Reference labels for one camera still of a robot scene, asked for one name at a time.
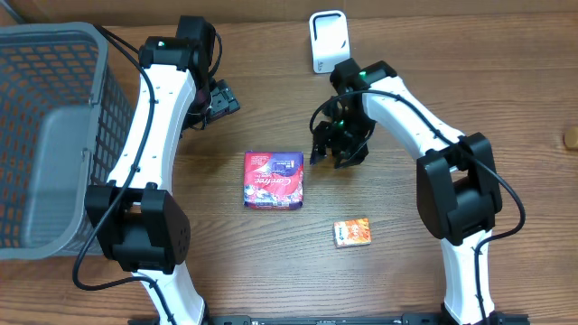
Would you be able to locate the grey plastic basket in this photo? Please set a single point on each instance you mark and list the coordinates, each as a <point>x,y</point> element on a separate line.
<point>64,123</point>

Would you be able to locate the gold tube cap at edge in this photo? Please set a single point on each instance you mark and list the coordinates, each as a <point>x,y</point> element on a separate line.
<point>570,138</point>

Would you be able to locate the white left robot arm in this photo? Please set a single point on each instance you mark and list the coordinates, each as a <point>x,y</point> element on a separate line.
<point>135,218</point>

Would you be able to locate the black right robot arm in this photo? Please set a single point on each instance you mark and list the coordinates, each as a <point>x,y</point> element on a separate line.
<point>457,192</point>

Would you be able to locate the Kleenex tissue pack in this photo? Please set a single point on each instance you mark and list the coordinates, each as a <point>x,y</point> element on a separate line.
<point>354,232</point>

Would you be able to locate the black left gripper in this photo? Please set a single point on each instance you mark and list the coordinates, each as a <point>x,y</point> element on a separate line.
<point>225,101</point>

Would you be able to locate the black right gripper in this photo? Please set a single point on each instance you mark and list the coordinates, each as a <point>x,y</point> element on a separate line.
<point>321,137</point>

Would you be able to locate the white barcode scanner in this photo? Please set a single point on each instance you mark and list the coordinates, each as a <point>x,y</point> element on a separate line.
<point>330,40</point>

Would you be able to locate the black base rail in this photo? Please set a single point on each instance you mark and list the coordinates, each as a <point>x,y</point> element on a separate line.
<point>498,318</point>

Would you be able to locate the red Carefree pad pack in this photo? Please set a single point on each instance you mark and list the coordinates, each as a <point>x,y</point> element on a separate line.
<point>273,180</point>

